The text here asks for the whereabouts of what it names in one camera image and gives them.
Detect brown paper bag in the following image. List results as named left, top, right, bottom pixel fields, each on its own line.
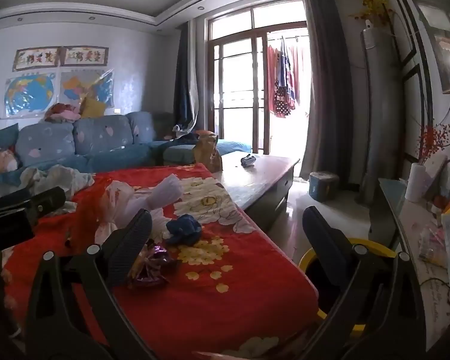
left=193, top=135, right=223, bottom=173

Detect blue cloth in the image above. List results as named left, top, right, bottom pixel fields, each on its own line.
left=165, top=214, right=204, bottom=247

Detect world map poster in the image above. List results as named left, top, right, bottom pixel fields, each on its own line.
left=4, top=74, right=56, bottom=118

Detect orange plush toy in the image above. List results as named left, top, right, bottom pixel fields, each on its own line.
left=0, top=145, right=22, bottom=181

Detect purple foil wrapper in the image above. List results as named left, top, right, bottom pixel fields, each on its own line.
left=129, top=244, right=172, bottom=288

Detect short calligraphy wall poster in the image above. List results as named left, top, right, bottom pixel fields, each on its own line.
left=62, top=46, right=109, bottom=67

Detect pile of pink clothes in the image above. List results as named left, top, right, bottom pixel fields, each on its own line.
left=44, top=103, right=82, bottom=123

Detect brown framed balcony door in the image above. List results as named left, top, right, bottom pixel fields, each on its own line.
left=208, top=5, right=310, bottom=155

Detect dark blue curtain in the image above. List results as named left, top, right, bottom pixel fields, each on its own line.
left=172, top=20, right=200, bottom=134

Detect blue patterned sofa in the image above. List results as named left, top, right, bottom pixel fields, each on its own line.
left=0, top=112, right=253, bottom=192

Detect grey media cabinet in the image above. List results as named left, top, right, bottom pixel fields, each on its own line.
left=367, top=178, right=450, bottom=347

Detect yellow artificial flowers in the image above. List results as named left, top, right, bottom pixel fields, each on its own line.
left=350, top=0, right=395, bottom=29

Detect grey crumpled cloth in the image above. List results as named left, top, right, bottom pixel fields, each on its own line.
left=19, top=165, right=97, bottom=217

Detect clear plastic bag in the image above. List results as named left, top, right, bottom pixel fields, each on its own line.
left=418, top=225, right=449, bottom=268

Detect yellow trash bin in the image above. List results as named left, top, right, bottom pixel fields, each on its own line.
left=298, top=237, right=399, bottom=343

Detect red floral blanket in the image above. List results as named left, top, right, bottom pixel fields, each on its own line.
left=2, top=165, right=319, bottom=360

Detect wooden coffee table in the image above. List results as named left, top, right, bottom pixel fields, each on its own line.
left=214, top=152, right=301, bottom=234

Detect long calligraphy wall poster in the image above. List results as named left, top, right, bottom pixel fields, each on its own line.
left=13, top=47, right=63, bottom=72

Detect teal cushion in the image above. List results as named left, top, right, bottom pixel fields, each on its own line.
left=0, top=123, right=20, bottom=148

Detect white plastic bag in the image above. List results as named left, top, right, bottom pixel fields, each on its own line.
left=95, top=174, right=183, bottom=245

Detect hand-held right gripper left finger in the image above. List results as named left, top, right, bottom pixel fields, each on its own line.
left=24, top=209, right=158, bottom=360

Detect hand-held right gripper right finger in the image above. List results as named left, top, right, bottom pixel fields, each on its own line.
left=302, top=205, right=429, bottom=360

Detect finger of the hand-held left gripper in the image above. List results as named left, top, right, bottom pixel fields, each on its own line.
left=27, top=186, right=67, bottom=220

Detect standing air conditioner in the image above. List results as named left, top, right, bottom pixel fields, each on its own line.
left=361, top=28, right=404, bottom=204

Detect hanging laundry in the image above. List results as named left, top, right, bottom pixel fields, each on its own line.
left=266, top=37, right=309, bottom=119

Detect dark garment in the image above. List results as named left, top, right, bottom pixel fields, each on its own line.
left=172, top=124, right=219, bottom=146

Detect grey curtain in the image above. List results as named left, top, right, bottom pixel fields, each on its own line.
left=302, top=0, right=356, bottom=191

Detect yellow cushion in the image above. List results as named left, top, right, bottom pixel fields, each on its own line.
left=79, top=97, right=108, bottom=119

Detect red berry branches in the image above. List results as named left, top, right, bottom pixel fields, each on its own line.
left=416, top=123, right=450, bottom=166

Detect white vase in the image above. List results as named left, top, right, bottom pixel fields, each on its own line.
left=405, top=163, right=427, bottom=200

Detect country map poster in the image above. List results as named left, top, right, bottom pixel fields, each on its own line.
left=60, top=70, right=115, bottom=108

